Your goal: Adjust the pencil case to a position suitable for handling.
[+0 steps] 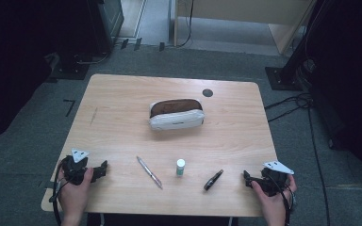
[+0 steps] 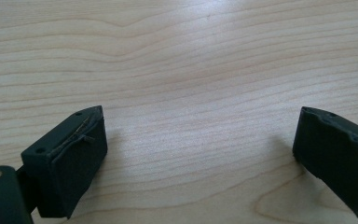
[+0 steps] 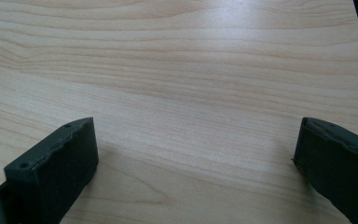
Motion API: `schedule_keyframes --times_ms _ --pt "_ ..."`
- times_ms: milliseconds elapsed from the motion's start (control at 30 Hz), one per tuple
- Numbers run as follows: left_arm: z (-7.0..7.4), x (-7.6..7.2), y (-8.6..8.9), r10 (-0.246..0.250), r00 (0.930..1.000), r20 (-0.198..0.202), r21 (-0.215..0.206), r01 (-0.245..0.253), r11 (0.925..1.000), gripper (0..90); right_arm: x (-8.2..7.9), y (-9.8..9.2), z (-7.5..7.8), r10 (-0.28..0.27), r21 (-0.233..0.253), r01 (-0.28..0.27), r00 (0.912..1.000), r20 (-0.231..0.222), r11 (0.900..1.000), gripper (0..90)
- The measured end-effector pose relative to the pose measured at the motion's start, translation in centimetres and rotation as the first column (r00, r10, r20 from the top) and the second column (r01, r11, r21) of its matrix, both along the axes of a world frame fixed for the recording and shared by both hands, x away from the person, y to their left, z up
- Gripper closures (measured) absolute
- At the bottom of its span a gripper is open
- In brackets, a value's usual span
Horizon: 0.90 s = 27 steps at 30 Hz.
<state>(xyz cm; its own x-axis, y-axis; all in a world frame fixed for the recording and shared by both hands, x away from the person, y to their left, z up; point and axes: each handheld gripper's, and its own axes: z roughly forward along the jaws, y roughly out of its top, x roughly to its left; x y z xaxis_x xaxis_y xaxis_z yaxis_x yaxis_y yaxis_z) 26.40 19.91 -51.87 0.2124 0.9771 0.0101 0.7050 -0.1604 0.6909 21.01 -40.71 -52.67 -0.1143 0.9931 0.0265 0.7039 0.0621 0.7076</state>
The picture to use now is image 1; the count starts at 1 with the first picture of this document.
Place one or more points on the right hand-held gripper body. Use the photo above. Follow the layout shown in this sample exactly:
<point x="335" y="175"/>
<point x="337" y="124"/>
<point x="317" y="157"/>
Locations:
<point x="273" y="183"/>

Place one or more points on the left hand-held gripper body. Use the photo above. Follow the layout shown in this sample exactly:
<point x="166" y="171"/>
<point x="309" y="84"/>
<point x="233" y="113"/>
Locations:
<point x="75" y="171"/>

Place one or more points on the black marker pen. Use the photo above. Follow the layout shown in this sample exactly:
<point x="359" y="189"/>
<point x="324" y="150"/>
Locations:
<point x="213" y="180"/>

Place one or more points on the silver ballpoint pen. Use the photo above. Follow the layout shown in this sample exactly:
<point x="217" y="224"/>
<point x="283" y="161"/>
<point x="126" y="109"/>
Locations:
<point x="150" y="173"/>

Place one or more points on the small white bottle green label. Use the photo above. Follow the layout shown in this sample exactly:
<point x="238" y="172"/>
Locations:
<point x="180" y="168"/>

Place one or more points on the white pencil case brown lining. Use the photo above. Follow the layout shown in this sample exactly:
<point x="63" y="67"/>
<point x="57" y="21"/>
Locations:
<point x="176" y="121"/>

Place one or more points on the person's right hand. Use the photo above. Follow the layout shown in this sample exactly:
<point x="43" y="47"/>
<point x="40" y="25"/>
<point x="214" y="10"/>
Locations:
<point x="275" y="205"/>

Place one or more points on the person's left hand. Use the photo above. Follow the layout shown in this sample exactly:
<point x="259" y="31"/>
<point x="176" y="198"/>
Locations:
<point x="74" y="197"/>

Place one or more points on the black round table grommet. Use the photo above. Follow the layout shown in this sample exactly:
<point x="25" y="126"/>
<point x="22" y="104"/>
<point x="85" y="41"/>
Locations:
<point x="207" y="93"/>

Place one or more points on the black stand with base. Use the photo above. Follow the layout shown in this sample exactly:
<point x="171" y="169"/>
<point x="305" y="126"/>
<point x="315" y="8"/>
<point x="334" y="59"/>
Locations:
<point x="284" y="78"/>

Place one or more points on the dark curtain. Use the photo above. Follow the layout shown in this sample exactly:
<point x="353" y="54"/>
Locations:
<point x="352" y="78"/>
<point x="9" y="62"/>

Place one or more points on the black floor tape strip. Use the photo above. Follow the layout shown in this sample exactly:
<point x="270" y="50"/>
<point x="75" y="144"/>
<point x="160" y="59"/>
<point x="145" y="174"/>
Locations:
<point x="161" y="46"/>

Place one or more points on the dark cabinet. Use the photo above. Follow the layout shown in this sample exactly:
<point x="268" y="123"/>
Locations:
<point x="106" y="22"/>

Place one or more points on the black stand base plate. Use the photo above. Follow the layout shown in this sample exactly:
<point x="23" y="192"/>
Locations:
<point x="70" y="70"/>

